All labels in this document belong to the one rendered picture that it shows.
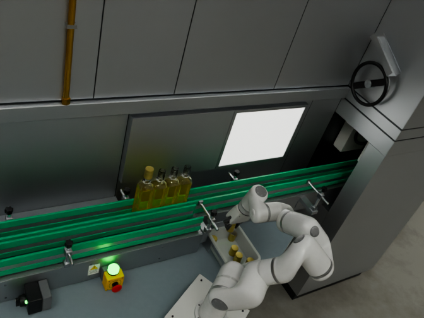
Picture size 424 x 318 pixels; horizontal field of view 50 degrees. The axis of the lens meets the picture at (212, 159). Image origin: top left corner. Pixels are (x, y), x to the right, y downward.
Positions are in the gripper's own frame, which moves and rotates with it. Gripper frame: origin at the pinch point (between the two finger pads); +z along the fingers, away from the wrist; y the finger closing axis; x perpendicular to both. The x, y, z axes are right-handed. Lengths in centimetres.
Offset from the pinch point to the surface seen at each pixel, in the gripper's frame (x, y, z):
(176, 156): -32.6, 17.9, -8.5
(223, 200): -13.3, -2.2, 2.4
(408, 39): -38, -74, -74
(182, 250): 2.0, 20.2, 13.3
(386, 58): -39, -72, -62
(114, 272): 7, 54, 6
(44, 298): 10, 80, 7
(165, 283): 13.6, 32.1, 14.4
